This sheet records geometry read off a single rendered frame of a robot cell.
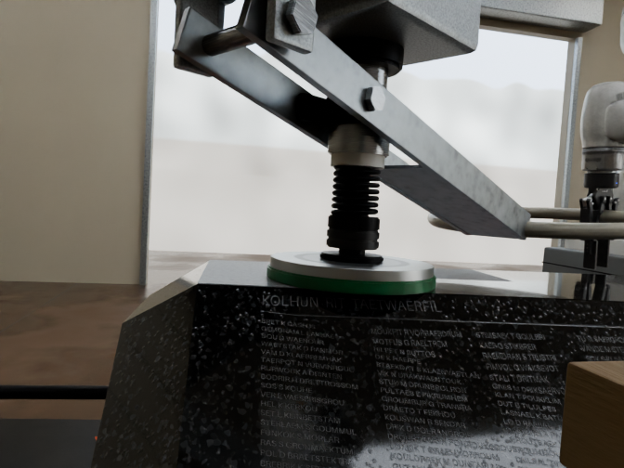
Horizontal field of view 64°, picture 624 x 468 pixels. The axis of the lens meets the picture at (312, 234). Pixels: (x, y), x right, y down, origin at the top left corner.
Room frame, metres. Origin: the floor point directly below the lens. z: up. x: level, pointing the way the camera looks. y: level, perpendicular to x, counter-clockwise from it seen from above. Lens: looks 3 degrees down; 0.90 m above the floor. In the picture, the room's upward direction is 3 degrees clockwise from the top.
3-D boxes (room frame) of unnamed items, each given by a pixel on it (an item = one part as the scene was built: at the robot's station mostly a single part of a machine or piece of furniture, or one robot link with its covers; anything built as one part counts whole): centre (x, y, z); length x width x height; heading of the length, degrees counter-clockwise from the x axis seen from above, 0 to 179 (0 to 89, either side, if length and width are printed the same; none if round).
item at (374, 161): (0.66, -0.05, 0.97); 0.07 x 0.07 x 0.04
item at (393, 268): (0.66, -0.05, 0.82); 0.21 x 0.21 x 0.01
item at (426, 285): (0.66, -0.05, 0.82); 0.22 x 0.22 x 0.04
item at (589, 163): (1.23, -0.70, 1.05); 0.09 x 0.09 x 0.06
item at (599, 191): (1.24, -0.70, 0.98); 0.08 x 0.07 x 0.09; 121
